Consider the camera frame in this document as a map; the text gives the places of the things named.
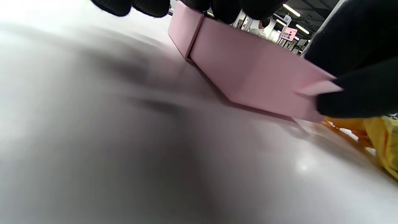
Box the person's left hand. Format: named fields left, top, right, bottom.
left=90, top=0, right=398, bottom=119

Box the yellow cloth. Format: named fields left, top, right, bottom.
left=323, top=115, right=398, bottom=181

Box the pink drawer black lining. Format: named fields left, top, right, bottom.
left=189, top=17, right=344, bottom=124

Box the pink floral gift box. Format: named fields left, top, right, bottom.
left=168, top=2, right=206, bottom=62

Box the pink sign card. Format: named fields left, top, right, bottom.
left=279, top=27, right=298, bottom=42

